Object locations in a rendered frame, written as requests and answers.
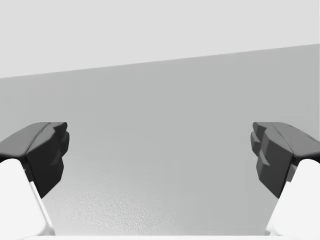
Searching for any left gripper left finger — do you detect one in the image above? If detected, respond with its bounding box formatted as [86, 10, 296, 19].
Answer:
[0, 121, 70, 237]

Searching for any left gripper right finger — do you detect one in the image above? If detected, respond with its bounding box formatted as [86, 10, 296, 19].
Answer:
[250, 121, 320, 237]

